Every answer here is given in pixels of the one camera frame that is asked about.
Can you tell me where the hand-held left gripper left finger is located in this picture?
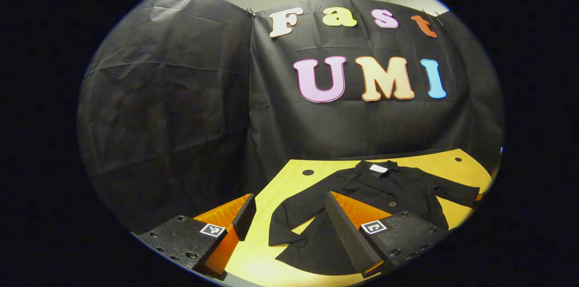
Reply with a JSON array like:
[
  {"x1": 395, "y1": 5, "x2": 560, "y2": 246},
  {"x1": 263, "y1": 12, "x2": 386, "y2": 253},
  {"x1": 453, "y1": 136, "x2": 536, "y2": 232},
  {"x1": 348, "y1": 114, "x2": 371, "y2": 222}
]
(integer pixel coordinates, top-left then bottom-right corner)
[{"x1": 136, "y1": 193, "x2": 257, "y2": 281}]

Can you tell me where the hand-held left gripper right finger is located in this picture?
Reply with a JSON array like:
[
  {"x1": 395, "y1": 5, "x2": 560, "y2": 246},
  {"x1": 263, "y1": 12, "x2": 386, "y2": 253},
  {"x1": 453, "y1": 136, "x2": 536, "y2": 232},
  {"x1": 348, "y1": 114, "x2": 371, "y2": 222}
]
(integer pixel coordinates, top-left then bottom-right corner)
[{"x1": 325, "y1": 191, "x2": 451, "y2": 278}]

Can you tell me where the black buttoned garment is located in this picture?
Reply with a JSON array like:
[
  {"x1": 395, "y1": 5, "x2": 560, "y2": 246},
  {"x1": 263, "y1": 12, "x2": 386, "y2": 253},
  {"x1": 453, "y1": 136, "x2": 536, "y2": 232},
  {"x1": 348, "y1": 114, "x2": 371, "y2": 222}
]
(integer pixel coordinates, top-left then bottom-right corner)
[{"x1": 268, "y1": 160, "x2": 481, "y2": 276}]

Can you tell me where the black backdrop cloth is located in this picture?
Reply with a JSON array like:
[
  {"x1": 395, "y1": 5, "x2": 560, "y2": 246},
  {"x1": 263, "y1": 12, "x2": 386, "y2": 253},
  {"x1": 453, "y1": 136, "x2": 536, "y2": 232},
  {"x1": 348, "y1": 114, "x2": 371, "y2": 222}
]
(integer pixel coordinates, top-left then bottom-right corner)
[{"x1": 77, "y1": 0, "x2": 505, "y2": 235}]

